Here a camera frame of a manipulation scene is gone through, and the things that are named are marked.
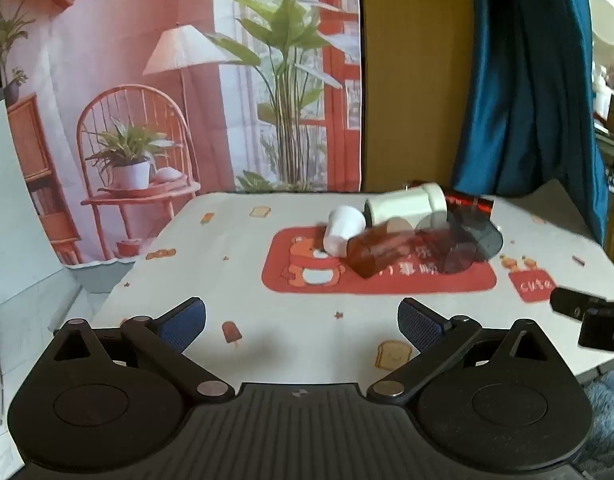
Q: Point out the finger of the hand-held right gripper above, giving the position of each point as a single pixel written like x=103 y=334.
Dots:
x=604 y=330
x=577 y=302

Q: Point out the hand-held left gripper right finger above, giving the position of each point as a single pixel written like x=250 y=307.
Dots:
x=418 y=327

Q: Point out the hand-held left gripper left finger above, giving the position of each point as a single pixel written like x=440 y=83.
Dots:
x=184 y=324

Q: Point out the brown transparent cup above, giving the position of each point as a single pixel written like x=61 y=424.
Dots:
x=379 y=250

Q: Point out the grey transparent cup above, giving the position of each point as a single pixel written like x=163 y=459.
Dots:
x=459 y=245

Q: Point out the small white cup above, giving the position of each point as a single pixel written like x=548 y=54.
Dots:
x=343 y=229

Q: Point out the large white cup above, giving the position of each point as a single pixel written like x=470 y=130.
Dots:
x=407 y=204

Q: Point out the blue fuzzy rug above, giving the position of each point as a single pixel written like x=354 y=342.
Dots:
x=607 y=410

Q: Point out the white printed tablecloth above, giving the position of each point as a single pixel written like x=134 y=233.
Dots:
x=297 y=330

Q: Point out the red bear print mat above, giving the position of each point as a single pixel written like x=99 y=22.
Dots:
x=307 y=280

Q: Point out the red and black packet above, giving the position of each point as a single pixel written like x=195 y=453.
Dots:
x=474 y=205

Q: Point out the white box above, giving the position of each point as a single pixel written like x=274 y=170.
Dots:
x=22 y=240

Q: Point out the pink printed backdrop cloth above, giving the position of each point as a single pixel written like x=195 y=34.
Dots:
x=137 y=110

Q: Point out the blue curtain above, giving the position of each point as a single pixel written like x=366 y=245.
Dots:
x=527 y=85

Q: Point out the yellow cardboard panel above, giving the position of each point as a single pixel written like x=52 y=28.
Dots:
x=412 y=70

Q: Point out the white round lamp shade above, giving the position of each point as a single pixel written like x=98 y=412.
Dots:
x=607 y=22

